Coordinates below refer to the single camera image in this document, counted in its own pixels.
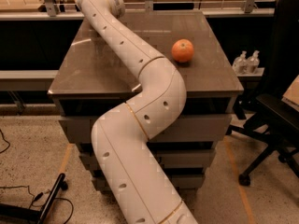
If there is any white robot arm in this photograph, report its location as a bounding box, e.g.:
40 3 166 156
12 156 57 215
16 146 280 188
77 0 198 224

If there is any top grey drawer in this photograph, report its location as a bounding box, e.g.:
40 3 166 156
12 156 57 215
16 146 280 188
59 114 232 144

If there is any grey drawer cabinet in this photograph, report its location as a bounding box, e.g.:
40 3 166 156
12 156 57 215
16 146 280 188
49 10 243 178

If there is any orange fruit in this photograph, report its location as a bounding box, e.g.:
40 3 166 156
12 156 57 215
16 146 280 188
171 39 194 63

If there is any clear pump bottle left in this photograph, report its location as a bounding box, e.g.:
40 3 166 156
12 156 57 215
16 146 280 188
233 51 247 74

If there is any clear pump bottle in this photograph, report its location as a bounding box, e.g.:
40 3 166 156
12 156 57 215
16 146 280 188
246 50 260 74
233 51 247 74

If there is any clear pump bottle right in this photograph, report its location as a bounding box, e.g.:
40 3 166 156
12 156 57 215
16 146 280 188
246 50 260 74

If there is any black office chair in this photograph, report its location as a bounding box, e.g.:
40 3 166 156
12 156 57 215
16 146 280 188
228 0 299 186

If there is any black stand base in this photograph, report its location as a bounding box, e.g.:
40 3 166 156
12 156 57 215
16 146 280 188
0 173 69 224

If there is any black floor cable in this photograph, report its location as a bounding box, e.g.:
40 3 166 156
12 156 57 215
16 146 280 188
0 128 75 224

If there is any metal railing frame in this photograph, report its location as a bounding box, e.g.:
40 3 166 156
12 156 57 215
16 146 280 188
36 0 281 18

